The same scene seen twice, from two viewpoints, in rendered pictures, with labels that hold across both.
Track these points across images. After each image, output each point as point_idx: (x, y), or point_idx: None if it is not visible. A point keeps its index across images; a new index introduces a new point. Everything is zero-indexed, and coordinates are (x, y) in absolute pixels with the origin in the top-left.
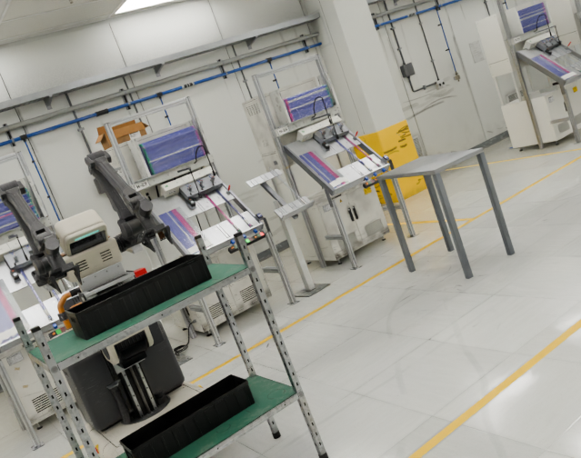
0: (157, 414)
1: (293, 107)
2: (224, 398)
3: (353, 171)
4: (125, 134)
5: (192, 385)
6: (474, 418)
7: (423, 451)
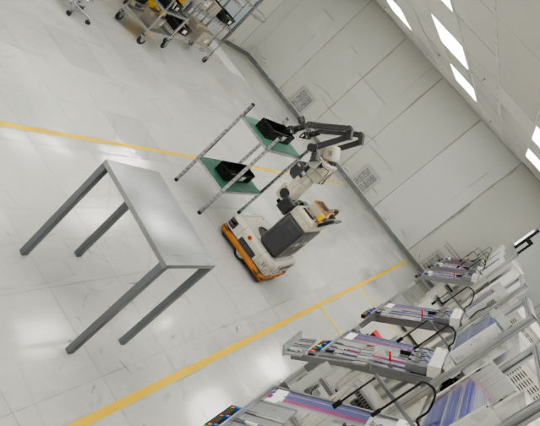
0: (259, 225)
1: (452, 392)
2: (226, 162)
3: (269, 415)
4: None
5: (254, 236)
6: (118, 140)
7: (139, 147)
